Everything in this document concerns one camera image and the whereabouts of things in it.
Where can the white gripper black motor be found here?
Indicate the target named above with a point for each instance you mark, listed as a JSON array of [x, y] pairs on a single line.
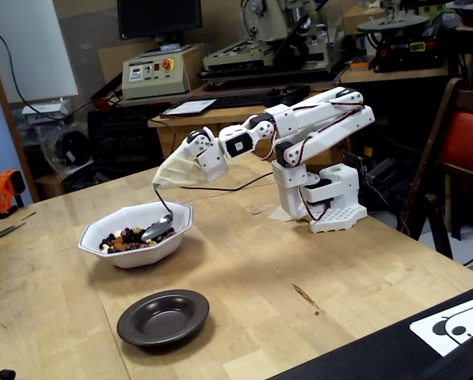
[[211, 163]]

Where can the bent metal spoon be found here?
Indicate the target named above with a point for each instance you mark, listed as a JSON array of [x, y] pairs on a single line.
[[157, 229]]

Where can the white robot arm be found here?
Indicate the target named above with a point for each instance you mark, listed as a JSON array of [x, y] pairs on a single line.
[[323, 118]]

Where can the white octagonal bowl blue rim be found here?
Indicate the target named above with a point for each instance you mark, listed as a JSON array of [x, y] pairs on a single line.
[[141, 253]]

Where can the dark brown plate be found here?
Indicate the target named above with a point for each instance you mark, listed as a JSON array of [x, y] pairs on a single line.
[[161, 320]]

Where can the wooden workbench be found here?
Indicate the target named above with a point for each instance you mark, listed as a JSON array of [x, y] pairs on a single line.
[[166, 142]]

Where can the white paper sheet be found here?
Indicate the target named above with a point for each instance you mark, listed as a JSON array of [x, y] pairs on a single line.
[[192, 107]]

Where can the black lattice storage bin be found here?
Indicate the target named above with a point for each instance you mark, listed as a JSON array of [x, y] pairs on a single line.
[[117, 138]]

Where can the beige control box red button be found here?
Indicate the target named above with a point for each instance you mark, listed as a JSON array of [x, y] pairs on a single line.
[[157, 85]]

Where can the nut and berry mix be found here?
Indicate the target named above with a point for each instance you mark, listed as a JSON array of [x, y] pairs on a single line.
[[121, 239]]

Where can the black keyboard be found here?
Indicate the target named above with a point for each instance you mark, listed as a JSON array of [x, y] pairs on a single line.
[[252, 99]]

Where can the small red object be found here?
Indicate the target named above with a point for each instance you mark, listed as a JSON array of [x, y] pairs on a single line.
[[100, 105]]

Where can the beige tape strip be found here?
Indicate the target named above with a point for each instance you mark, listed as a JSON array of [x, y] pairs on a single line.
[[279, 215]]

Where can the clear bag black disc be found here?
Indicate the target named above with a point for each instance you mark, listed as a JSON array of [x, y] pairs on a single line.
[[71, 148]]

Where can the brown cardboard sheet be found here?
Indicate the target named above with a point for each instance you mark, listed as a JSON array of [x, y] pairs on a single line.
[[109, 63]]

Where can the small white flat box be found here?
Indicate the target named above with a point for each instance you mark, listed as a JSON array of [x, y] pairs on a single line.
[[46, 109]]

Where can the black computer monitor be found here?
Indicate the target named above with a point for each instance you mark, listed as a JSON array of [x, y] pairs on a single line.
[[161, 17]]

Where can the thin metal stick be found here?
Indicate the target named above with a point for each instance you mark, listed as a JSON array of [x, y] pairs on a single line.
[[28, 216]]

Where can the beige milling machine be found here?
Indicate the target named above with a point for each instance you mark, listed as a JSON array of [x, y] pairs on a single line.
[[268, 23]]

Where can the green controller board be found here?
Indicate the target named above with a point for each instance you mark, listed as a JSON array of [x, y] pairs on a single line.
[[353, 160]]

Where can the orange black hand tool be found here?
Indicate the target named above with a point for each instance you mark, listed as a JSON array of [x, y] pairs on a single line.
[[6, 186]]

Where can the flat metal ruler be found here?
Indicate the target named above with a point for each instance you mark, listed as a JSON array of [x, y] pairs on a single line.
[[2, 233]]

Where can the white board panel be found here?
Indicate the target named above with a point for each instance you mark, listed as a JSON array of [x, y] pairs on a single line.
[[30, 47]]

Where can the brown cardboard box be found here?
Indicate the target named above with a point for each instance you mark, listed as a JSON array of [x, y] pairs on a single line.
[[359, 20]]

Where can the black machine green round table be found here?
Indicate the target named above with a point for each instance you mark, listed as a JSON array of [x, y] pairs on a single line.
[[402, 51]]

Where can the black rounded object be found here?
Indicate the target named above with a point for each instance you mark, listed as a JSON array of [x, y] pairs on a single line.
[[4, 375]]

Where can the wooden chair red cushion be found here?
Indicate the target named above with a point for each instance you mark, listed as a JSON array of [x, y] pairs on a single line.
[[466, 134]]

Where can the white panda print paper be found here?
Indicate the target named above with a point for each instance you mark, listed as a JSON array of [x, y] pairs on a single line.
[[458, 324]]

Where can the slanted wooden post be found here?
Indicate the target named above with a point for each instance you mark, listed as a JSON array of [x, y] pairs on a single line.
[[9, 118]]

